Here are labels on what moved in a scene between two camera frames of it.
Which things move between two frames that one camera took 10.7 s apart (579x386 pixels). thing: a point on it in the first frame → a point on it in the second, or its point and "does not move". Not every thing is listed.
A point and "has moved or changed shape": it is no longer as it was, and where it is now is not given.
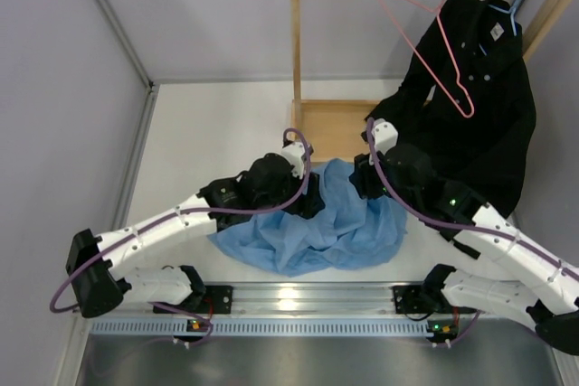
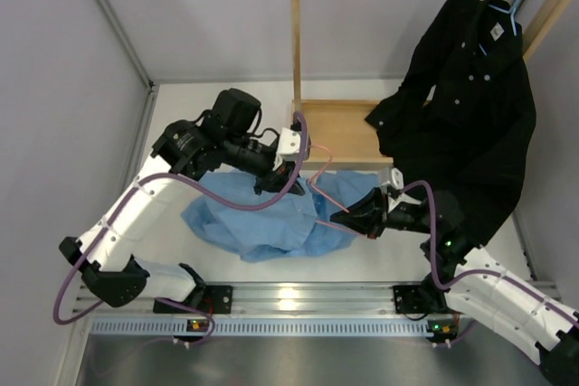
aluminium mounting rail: (295, 301) does not move
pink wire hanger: (445, 33) → (313, 185)
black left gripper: (311, 202) → (280, 180)
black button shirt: (468, 98) does not move
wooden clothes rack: (335, 128) does not move
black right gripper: (363, 178) → (368, 216)
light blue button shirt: (350, 231) has moved or changed shape
